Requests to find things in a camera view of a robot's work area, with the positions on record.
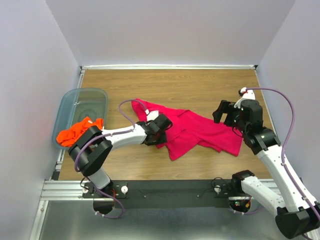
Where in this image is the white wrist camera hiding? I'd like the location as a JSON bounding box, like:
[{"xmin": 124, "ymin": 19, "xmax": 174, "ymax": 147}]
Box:
[
  {"xmin": 145, "ymin": 109, "xmax": 160, "ymax": 122},
  {"xmin": 234, "ymin": 87, "xmax": 256, "ymax": 109}
]

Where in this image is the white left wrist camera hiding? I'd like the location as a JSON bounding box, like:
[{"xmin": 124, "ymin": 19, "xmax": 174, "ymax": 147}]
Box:
[{"xmin": 145, "ymin": 109, "xmax": 160, "ymax": 122}]

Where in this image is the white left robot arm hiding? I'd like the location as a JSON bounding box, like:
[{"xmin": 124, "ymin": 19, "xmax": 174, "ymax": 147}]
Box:
[{"xmin": 68, "ymin": 114, "xmax": 173, "ymax": 198}]

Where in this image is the orange t-shirt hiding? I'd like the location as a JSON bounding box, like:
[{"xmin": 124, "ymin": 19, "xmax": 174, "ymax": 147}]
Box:
[{"xmin": 55, "ymin": 116, "xmax": 104, "ymax": 147}]

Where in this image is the aluminium front frame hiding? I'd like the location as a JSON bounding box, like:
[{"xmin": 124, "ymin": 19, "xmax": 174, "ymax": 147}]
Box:
[{"xmin": 30, "ymin": 178, "xmax": 284, "ymax": 240}]

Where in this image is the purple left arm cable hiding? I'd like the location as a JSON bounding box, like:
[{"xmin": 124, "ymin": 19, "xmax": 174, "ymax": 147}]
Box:
[{"xmin": 74, "ymin": 99, "xmax": 151, "ymax": 220}]

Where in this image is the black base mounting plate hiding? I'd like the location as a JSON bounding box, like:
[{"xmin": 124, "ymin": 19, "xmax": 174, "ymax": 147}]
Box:
[{"xmin": 82, "ymin": 177, "xmax": 253, "ymax": 213}]

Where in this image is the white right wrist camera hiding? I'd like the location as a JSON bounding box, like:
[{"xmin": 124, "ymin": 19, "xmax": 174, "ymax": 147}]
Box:
[{"xmin": 234, "ymin": 87, "xmax": 256, "ymax": 109}]

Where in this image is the pink t-shirt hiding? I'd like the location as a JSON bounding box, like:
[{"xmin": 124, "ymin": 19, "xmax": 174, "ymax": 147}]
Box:
[{"xmin": 131, "ymin": 98, "xmax": 242, "ymax": 161}]

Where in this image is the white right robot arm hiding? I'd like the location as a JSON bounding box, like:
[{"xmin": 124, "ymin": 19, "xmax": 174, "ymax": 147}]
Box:
[{"xmin": 212, "ymin": 99, "xmax": 320, "ymax": 239}]

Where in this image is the clear plastic bin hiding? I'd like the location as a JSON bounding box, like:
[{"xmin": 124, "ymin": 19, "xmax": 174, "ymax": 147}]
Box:
[{"xmin": 52, "ymin": 88, "xmax": 108, "ymax": 150}]

